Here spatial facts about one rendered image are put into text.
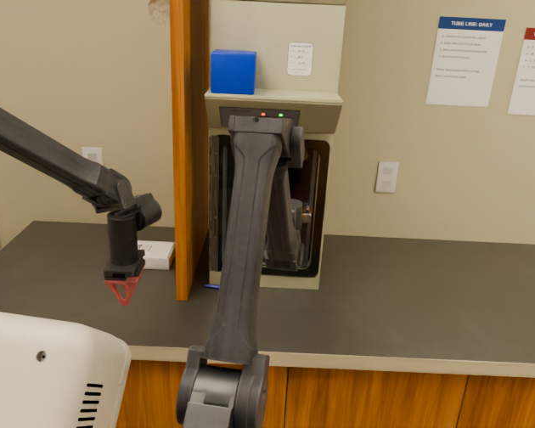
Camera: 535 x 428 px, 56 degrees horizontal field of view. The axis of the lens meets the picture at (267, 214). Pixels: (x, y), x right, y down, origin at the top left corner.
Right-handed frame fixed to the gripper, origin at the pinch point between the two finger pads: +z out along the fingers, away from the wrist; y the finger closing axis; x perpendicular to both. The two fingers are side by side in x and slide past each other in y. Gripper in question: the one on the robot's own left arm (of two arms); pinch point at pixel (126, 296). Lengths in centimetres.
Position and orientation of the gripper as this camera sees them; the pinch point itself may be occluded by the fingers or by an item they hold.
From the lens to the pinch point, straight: 116.9
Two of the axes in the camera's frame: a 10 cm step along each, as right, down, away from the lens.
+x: -10.0, -0.4, -0.1
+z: -0.4, 9.2, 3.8
